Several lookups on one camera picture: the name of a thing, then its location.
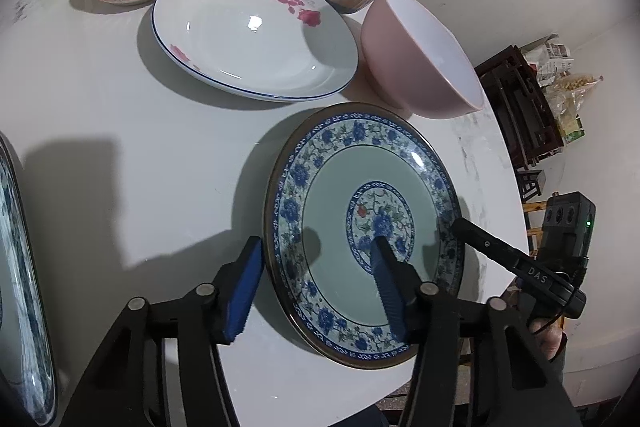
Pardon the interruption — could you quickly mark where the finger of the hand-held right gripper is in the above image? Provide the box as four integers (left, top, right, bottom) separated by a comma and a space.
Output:
451, 217, 522, 277

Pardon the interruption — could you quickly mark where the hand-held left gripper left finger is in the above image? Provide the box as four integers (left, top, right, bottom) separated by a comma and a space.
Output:
60, 236, 266, 427

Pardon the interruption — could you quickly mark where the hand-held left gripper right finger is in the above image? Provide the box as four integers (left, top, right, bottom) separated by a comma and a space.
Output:
369, 236, 583, 427

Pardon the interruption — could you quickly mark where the blue floral green plate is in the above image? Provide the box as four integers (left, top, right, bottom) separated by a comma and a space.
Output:
263, 103, 465, 369

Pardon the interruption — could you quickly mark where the pink bowl with white inside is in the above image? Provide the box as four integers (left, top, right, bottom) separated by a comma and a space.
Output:
361, 0, 487, 118

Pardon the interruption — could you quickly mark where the white plate with pink roses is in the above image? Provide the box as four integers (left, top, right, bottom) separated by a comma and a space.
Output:
151, 0, 360, 102

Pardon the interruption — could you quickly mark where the person's right hand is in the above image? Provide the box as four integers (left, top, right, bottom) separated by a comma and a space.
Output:
526, 307, 569, 361

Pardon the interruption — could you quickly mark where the bamboo chair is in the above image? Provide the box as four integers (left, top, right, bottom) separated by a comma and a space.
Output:
522, 201, 552, 259

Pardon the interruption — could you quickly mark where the small dark wooden stool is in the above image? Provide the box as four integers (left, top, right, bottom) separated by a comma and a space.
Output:
517, 169, 547, 204

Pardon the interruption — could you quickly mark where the clear bag of yellow goods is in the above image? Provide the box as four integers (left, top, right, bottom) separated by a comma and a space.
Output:
545, 74, 604, 144

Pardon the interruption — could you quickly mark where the dark wooden side cabinet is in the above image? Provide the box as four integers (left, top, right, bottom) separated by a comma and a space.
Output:
474, 46, 566, 170

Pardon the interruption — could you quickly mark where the blue patterned oval platter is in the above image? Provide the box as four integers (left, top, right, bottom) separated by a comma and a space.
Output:
0, 132, 58, 425

